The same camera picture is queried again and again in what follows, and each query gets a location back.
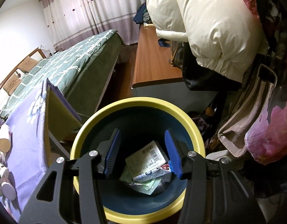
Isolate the green plastic snack bag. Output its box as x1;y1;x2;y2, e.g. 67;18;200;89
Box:
120;167;171;195

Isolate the pink carton box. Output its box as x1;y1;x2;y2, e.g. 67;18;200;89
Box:
125;141;168;182

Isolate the green white cylinder can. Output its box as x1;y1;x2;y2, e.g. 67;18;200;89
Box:
0;163;16;201

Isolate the white paper cup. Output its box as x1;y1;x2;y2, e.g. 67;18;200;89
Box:
0;124;11;153

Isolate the yellow rimmed blue trash bin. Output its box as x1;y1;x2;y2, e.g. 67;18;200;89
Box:
70;97;205;223

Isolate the beige handbag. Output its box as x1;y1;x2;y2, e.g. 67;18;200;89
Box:
218;64;277;158

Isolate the purple floral tablecloth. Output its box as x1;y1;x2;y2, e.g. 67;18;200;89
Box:
0;79;82;222

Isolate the pink floral garment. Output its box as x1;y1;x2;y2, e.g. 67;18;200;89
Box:
244;95;287;165

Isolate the bed with green plaid duvet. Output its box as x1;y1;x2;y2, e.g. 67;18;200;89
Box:
0;29;124;122

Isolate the wooden headboard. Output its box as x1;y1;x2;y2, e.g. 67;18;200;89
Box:
0;47;47;112

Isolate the left brown pillow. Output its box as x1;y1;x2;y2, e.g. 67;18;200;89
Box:
3;74;21;96

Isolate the brown pillow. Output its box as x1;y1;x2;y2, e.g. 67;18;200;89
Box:
18;56;39;73
3;74;21;96

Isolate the right brown pillow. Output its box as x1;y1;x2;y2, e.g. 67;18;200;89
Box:
18;56;39;73

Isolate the wooden desk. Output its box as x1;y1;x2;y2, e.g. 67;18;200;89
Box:
132;25;183;88

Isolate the cream puffer jacket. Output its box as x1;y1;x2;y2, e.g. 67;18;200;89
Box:
146;0;263;83

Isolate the pink striped curtain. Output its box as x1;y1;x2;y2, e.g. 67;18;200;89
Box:
40;0;146;50

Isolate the clothes pile on desk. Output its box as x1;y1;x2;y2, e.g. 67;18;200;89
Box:
132;3;153;25

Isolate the black strap on desk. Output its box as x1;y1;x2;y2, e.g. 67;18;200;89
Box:
157;38;172;49

